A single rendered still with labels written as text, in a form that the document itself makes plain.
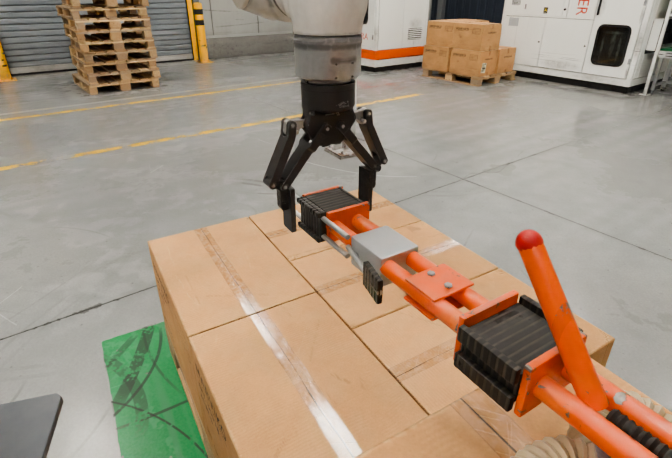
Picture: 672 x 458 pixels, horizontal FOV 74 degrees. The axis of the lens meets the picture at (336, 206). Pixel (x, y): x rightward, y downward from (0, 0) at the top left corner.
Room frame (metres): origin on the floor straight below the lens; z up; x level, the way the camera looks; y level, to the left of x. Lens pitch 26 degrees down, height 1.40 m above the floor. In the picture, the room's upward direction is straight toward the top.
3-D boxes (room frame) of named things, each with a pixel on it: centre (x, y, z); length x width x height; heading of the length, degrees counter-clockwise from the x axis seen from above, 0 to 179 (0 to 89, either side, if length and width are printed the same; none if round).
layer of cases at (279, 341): (1.20, -0.03, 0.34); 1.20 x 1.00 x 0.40; 31
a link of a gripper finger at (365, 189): (0.66, -0.05, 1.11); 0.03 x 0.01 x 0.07; 31
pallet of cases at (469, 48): (7.93, -2.26, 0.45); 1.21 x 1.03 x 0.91; 36
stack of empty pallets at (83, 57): (7.36, 3.52, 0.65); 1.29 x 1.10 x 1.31; 36
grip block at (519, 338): (0.34, -0.18, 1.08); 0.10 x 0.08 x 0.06; 122
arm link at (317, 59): (0.63, 0.01, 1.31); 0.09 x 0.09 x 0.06
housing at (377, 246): (0.52, -0.06, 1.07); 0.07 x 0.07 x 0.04; 32
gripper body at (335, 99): (0.63, 0.01, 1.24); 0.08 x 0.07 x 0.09; 121
